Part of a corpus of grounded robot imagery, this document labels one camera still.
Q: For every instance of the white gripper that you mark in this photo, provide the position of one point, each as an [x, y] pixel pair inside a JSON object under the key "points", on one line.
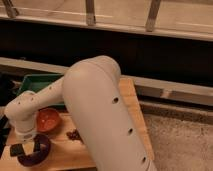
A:
{"points": [[25, 136]]}

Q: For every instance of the black eraser block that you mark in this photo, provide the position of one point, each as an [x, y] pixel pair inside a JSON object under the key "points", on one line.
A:
{"points": [[16, 150]]}

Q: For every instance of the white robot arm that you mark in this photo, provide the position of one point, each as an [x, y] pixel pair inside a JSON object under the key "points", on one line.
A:
{"points": [[90, 91]]}

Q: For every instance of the purple bowl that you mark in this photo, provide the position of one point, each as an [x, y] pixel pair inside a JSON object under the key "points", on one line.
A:
{"points": [[35, 151]]}

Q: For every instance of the orange bowl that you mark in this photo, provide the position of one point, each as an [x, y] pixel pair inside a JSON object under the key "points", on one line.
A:
{"points": [[47, 120]]}

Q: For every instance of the wooden table board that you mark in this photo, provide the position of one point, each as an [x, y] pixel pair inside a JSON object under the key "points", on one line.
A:
{"points": [[71, 155]]}

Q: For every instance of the dark red grapes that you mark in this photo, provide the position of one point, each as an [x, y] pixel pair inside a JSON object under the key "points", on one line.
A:
{"points": [[73, 135]]}

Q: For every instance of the green tray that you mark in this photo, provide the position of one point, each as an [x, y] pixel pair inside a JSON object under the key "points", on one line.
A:
{"points": [[37, 82]]}

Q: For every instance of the metal window frame rail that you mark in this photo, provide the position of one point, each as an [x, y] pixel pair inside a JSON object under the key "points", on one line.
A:
{"points": [[190, 19]]}

